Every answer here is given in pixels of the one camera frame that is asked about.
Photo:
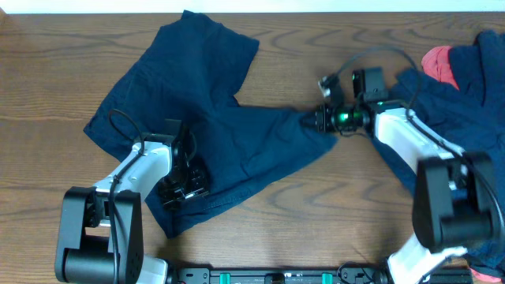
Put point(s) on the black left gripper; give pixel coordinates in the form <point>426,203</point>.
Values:
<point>200,185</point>

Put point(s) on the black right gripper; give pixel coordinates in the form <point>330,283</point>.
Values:
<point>323,124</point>

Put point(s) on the dark navy shorts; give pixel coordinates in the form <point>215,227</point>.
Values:
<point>192,72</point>

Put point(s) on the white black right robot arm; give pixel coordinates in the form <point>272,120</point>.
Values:
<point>455,207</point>

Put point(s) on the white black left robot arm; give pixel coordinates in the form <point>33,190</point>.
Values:
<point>100,237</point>

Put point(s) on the dark navy clothes pile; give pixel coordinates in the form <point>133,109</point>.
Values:
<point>472,116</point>

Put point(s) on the red garment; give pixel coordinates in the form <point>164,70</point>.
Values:
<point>436,64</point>

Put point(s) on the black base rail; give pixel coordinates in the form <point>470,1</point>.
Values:
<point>276,276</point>

